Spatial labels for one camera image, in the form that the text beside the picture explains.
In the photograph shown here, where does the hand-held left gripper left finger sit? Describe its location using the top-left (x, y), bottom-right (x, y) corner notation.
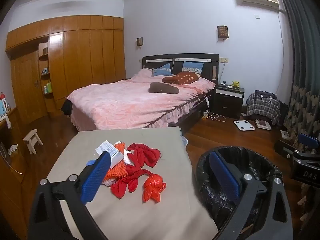
top-left (29, 152), bottom-right (111, 240)

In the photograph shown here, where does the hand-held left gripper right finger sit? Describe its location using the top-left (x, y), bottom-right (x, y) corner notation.
top-left (209, 151), bottom-right (293, 240)

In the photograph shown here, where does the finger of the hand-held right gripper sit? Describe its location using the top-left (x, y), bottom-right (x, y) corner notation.
top-left (274, 139), bottom-right (300, 159)
top-left (294, 133), bottom-right (320, 159)

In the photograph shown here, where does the trash bin with black bag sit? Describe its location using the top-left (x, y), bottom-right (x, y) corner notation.
top-left (196, 145), bottom-right (285, 235)

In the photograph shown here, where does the orange foam net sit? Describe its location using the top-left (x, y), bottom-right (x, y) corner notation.
top-left (104, 142), bottom-right (128, 180)

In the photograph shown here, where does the red cloth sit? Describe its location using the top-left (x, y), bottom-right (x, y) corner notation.
top-left (111, 143), bottom-right (161, 198)

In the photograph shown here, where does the red plastic bag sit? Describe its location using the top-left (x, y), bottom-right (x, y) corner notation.
top-left (142, 174), bottom-right (167, 203)

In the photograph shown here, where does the scale with red centre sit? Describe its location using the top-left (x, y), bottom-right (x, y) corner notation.
top-left (255, 119), bottom-right (272, 130)

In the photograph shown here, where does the plaid cloth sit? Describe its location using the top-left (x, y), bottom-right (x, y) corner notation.
top-left (246, 92), bottom-right (281, 125)

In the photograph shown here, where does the white bathroom scale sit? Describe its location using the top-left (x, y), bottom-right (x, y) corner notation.
top-left (234, 120), bottom-right (255, 131)

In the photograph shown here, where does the dark bag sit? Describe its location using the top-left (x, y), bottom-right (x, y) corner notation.
top-left (254, 90), bottom-right (277, 100)

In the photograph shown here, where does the dark nightstand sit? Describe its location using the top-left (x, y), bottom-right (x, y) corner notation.
top-left (215, 83), bottom-right (245, 118)

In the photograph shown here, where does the small white stool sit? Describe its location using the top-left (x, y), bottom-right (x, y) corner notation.
top-left (22, 129), bottom-right (43, 155)

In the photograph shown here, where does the black cloth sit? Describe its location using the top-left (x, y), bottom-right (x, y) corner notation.
top-left (61, 99), bottom-right (73, 117)

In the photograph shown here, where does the bed with pink cover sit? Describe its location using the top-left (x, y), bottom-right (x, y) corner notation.
top-left (66, 68), bottom-right (216, 132)

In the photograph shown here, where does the dark patterned curtain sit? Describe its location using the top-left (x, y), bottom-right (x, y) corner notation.
top-left (274, 0), bottom-right (320, 155)

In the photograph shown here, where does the red dotted pillow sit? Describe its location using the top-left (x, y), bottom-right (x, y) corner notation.
top-left (162, 71), bottom-right (201, 85)

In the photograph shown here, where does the brown pillow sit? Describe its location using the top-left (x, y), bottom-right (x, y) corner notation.
top-left (149, 82), bottom-right (180, 94)

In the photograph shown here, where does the blue pillow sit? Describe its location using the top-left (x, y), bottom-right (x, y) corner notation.
top-left (182, 61), bottom-right (204, 74)
top-left (152, 63), bottom-right (172, 77)

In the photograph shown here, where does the wooden wardrobe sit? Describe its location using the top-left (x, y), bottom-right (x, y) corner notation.
top-left (5, 15), bottom-right (127, 120)

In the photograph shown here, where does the white charger cable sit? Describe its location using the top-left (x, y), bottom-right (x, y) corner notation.
top-left (204, 97), bottom-right (227, 122)

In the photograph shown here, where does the air conditioner cable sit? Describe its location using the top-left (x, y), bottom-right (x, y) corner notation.
top-left (276, 11), bottom-right (287, 100)

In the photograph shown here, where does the dark wooden bed frame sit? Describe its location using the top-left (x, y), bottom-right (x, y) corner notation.
top-left (142, 53), bottom-right (220, 130)

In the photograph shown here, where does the large wall lamp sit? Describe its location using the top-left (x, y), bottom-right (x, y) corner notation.
top-left (217, 25), bottom-right (229, 40)

